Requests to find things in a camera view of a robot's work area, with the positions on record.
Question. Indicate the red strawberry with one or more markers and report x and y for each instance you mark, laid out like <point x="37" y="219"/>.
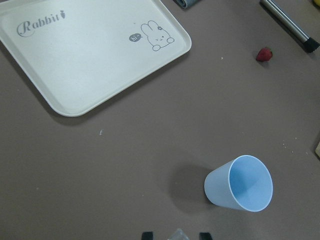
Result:
<point x="264" y="55"/>

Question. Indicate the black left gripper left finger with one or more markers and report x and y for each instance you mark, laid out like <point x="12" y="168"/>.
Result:
<point x="147" y="235"/>

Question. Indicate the wooden cutting board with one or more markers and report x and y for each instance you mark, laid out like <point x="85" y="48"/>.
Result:
<point x="317" y="150"/>

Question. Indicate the steel muddler black tip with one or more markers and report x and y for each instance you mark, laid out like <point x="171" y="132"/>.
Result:
<point x="308" y="44"/>

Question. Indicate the grey folded cloth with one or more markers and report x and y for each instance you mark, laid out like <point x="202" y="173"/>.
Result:
<point x="186" y="3"/>

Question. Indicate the clear ice cube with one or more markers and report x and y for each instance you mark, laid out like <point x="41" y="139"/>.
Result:
<point x="178" y="235"/>

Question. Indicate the light blue plastic cup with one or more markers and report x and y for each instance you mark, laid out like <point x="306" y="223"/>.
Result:
<point x="244" y="184"/>

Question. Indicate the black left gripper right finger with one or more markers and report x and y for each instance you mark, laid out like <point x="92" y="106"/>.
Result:
<point x="205" y="236"/>

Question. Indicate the cream rabbit tray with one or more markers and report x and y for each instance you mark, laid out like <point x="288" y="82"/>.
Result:
<point x="80" y="53"/>

